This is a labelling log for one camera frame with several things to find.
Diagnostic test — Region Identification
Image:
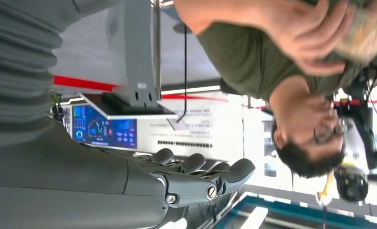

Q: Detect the person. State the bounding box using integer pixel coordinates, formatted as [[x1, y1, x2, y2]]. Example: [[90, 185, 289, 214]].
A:
[[172, 0, 377, 179]]

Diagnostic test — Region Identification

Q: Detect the black stanchion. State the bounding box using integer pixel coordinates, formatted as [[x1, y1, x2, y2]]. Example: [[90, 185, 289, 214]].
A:
[[172, 22, 192, 124]]

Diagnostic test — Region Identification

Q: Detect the black and white machine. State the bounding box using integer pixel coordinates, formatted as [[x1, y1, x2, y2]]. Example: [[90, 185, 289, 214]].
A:
[[314, 63, 377, 203]]

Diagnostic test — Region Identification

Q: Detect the white sign board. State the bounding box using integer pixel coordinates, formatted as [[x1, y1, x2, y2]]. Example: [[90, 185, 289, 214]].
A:
[[137, 92, 244, 160]]

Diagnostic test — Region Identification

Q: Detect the grey kiosk stand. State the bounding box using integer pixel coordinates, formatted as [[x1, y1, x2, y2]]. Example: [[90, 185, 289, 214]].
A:
[[60, 0, 179, 151]]

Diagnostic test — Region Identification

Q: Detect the chrome stanchion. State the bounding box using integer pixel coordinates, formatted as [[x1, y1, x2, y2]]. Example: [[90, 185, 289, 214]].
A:
[[150, 0, 174, 100]]

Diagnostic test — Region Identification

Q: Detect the teal framed platform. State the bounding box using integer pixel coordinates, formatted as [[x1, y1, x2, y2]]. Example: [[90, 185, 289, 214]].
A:
[[213, 194, 377, 229]]

